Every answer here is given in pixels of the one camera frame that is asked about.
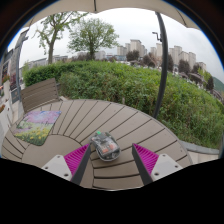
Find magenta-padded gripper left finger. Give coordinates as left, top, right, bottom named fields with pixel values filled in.
left=41, top=143, right=92, bottom=186

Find transparent computer mouse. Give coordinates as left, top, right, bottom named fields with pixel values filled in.
left=89, top=130, right=122, bottom=163

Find thin leaning tree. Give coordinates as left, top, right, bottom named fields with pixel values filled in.
left=32, top=11, right=90, bottom=65

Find dark grey tall pylon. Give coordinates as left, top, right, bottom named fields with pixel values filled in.
left=9, top=28, right=31, bottom=105

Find flower print mouse pad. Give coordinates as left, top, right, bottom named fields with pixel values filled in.
left=12, top=109, right=63, bottom=147

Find distant apartment buildings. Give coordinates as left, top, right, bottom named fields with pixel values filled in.
left=116, top=38, right=208, bottom=73

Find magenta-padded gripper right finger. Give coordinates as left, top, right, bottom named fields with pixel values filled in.
left=131, top=142, right=183, bottom=186

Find brown slatted outdoor chair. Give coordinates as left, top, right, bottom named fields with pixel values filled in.
left=20, top=77, right=68, bottom=115

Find round leafy tree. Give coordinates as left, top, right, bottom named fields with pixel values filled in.
left=67, top=18, right=120, bottom=61

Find beige cantilever patio umbrella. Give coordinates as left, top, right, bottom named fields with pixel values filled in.
left=24, top=0, right=202, bottom=120

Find green hedge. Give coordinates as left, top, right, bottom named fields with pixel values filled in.
left=22, top=59, right=224, bottom=150

